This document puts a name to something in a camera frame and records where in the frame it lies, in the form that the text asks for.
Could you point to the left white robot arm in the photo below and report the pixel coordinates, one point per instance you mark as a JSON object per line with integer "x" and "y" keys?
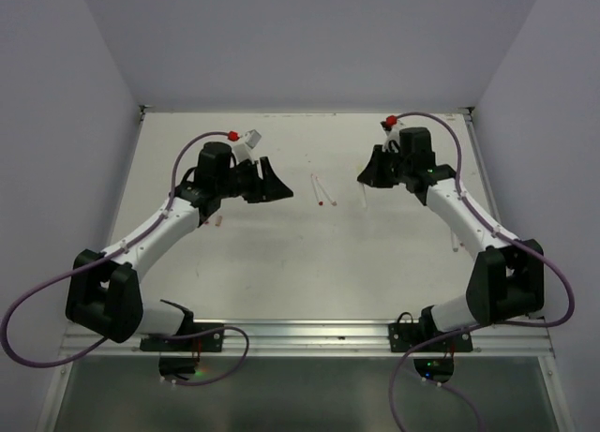
{"x": 105, "y": 292}

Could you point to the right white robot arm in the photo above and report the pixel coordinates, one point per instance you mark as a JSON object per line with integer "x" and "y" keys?
{"x": 506, "y": 282}

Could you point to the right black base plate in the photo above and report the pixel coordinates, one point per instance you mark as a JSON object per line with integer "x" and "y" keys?
{"x": 404, "y": 335}

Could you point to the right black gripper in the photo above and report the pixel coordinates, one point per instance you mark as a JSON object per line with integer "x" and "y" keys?
{"x": 372, "y": 173}

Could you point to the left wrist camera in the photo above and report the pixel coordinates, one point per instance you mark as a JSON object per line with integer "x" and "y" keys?
{"x": 248, "y": 144}

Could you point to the white pen blue cap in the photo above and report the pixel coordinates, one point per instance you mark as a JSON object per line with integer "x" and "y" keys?
{"x": 454, "y": 242}

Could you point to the aluminium front rail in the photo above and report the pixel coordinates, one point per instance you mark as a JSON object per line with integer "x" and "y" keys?
{"x": 366, "y": 338}

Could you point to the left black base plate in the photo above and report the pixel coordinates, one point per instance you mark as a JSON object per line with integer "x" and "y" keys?
{"x": 207, "y": 337}

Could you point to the white pen red tip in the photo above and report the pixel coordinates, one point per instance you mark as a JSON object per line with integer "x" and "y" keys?
{"x": 318, "y": 193}

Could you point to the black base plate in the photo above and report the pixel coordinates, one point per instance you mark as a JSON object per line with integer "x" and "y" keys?
{"x": 404, "y": 335}
{"x": 207, "y": 337}

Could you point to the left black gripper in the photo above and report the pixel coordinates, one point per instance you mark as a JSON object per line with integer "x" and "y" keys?
{"x": 267, "y": 186}

